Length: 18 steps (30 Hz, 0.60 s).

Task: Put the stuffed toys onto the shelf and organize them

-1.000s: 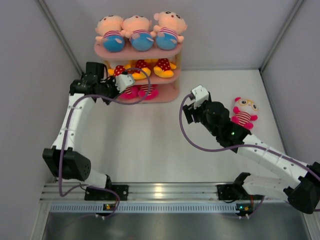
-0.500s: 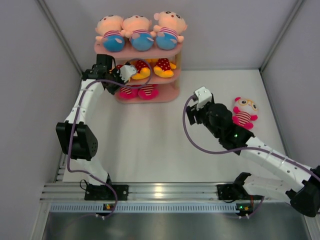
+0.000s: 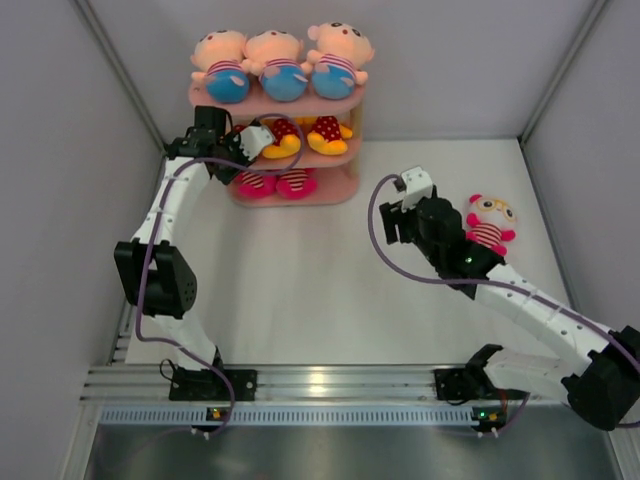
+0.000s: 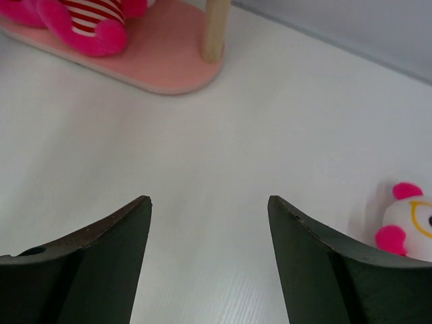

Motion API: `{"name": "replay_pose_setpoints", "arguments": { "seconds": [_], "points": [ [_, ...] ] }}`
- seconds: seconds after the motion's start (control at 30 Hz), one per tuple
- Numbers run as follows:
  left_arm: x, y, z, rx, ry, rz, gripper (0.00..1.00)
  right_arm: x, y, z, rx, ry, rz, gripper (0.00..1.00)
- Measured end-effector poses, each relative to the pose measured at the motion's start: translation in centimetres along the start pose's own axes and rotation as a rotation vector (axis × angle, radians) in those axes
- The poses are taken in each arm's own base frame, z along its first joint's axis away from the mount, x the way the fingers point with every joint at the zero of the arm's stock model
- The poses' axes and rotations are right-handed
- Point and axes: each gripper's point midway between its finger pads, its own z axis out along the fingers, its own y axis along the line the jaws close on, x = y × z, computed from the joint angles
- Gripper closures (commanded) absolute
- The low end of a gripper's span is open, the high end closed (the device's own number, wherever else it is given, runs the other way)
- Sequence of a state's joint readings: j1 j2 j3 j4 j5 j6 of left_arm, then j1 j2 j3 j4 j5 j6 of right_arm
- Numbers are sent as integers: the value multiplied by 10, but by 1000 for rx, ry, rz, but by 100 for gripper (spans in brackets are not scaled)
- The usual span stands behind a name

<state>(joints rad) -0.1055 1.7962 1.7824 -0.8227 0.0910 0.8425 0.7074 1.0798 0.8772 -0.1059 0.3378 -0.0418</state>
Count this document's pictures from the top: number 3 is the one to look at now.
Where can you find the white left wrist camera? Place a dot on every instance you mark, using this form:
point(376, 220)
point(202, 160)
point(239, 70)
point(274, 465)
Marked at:
point(254, 139)

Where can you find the yellow plush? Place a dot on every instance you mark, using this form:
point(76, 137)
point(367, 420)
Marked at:
point(328, 136)
point(287, 139)

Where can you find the right pink striped plush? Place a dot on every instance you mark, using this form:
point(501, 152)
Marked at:
point(296, 184)

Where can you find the aluminium front rail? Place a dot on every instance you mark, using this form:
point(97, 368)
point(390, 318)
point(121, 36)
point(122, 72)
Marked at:
point(288, 395)

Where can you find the pink three-tier wooden shelf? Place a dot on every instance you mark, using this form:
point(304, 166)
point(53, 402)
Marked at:
point(337, 177)

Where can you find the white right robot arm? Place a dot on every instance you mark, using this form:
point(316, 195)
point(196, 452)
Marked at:
point(594, 369)

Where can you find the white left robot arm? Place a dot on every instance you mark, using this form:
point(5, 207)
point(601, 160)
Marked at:
point(157, 279)

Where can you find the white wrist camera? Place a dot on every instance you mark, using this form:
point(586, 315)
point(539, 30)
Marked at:
point(413, 184)
point(254, 139)

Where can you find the boy doll blue shorts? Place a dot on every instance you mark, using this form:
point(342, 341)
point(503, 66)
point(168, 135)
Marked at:
point(336, 62)
point(273, 58)
point(218, 58)

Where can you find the pink striped plush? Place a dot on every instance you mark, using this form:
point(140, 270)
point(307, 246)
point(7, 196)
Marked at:
point(255, 186)
point(296, 184)

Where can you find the left pink striped plush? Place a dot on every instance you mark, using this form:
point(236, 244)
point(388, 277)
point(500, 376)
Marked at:
point(255, 186)

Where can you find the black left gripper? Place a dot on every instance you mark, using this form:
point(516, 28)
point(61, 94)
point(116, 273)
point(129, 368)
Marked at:
point(232, 140)

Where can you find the pink plush with glasses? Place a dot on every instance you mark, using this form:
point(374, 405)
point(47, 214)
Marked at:
point(490, 222)

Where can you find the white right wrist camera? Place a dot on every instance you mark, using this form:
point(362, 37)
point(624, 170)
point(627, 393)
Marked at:
point(413, 184)

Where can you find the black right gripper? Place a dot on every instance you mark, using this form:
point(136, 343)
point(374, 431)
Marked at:
point(393, 216)

